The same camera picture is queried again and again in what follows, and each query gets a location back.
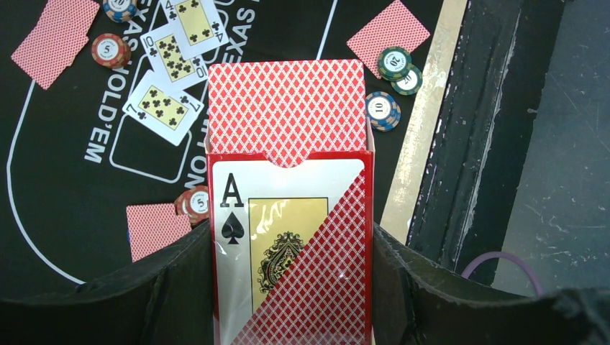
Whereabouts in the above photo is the green poker chip stack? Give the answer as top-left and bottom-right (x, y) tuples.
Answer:
(377, 46), (411, 81)

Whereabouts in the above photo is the red poker chip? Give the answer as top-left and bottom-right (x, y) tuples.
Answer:
(91, 33), (132, 69)
(174, 185), (210, 226)

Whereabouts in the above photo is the black poker table mat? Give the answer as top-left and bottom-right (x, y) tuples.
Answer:
(1, 1), (415, 300)

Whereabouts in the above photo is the red backed card top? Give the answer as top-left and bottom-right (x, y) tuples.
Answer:
(11, 0), (100, 90)

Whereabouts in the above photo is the red backed card bottom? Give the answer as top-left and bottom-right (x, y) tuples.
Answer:
(347, 0), (430, 79)

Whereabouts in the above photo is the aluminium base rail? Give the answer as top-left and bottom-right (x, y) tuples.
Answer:
(407, 1), (565, 273)

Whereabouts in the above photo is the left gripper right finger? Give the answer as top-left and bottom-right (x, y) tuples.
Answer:
(372, 226), (609, 344)

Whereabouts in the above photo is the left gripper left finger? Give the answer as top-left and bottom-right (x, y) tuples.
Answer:
(1, 221), (214, 344)

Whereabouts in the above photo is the ten of clubs card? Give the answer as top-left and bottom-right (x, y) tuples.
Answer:
(140, 24), (208, 90)

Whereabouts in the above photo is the seven of clubs card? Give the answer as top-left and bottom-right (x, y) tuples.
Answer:
(122, 70), (204, 146)

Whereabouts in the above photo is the blue poker chip stack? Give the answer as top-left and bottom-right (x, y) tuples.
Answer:
(365, 91), (401, 132)

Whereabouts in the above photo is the red backed playing card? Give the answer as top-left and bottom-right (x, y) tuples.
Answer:
(126, 203), (191, 262)

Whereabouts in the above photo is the pink playing card box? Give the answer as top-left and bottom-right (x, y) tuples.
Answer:
(206, 60), (375, 344)

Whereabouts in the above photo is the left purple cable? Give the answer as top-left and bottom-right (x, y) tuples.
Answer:
(460, 251), (545, 298)

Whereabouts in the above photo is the blue poker chip top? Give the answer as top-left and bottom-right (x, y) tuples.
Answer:
(101, 0), (137, 23)

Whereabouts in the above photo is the red poker chip top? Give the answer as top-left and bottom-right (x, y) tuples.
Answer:
(91, 33), (132, 69)

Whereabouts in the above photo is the four of clubs card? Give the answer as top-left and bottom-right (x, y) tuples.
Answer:
(160, 0), (228, 55)

